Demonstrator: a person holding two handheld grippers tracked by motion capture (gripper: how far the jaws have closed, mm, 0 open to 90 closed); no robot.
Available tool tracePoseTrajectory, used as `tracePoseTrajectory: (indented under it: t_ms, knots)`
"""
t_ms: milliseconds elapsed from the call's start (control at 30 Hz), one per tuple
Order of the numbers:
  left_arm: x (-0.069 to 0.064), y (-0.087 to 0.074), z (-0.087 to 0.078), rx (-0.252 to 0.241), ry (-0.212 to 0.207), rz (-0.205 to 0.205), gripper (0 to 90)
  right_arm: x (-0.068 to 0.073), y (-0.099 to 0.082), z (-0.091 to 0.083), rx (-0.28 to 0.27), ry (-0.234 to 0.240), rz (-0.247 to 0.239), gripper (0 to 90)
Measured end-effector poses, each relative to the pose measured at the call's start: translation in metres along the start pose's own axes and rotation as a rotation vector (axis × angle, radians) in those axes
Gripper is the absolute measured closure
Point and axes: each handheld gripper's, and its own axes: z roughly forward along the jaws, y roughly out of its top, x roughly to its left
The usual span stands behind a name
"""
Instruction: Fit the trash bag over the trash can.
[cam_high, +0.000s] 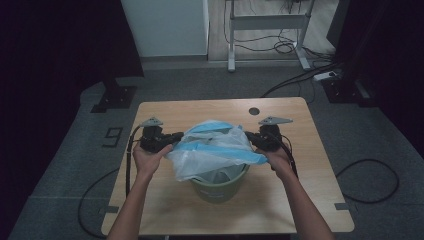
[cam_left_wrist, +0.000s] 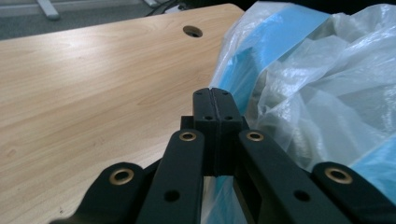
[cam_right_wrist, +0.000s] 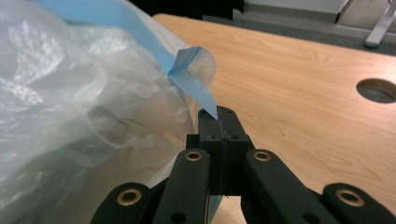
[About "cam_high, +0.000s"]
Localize white power strip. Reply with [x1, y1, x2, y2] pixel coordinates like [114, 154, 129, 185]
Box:
[312, 70, 338, 82]

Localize black stand base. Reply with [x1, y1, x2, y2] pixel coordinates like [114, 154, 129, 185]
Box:
[90, 77, 138, 114]
[320, 77, 379, 108]

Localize hand-held gripper cable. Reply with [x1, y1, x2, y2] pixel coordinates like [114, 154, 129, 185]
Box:
[268, 132, 299, 179]
[78, 123, 145, 240]

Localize thin black cable bundle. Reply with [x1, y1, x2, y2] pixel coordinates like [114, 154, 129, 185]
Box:
[222, 0, 334, 58]

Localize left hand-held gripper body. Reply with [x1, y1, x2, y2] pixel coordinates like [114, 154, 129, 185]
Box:
[139, 116, 174, 154]

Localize dark curtain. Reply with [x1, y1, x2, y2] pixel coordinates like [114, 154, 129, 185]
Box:
[0, 0, 145, 240]
[328, 0, 424, 154]

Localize person's left hand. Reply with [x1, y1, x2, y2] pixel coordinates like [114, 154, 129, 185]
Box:
[132, 143, 174, 182]

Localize thick black floor cables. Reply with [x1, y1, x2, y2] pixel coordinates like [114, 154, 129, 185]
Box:
[259, 61, 343, 99]

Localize grey metal stand frame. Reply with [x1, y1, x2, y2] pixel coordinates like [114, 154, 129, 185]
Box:
[226, 0, 316, 73]

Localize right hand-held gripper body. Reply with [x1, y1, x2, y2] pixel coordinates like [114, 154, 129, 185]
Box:
[255, 115, 294, 153]

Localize black looped floor cable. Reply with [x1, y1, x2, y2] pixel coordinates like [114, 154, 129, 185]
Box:
[335, 158, 400, 205]

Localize green plastic bucket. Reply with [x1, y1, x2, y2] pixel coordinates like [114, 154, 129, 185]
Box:
[189, 163, 251, 205]

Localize right hand-held gripper cable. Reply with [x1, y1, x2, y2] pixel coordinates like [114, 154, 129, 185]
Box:
[268, 132, 299, 179]

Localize white blue-edged plastic bag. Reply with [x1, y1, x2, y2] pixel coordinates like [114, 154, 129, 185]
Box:
[165, 119, 269, 183]

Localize left hand-held gripper cable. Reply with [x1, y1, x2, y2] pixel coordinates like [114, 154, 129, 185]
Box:
[78, 123, 145, 240]

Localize person's right hand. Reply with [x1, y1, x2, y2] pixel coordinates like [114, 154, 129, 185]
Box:
[254, 146, 297, 180]

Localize white cabinet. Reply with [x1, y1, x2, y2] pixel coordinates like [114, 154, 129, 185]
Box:
[120, 0, 210, 58]

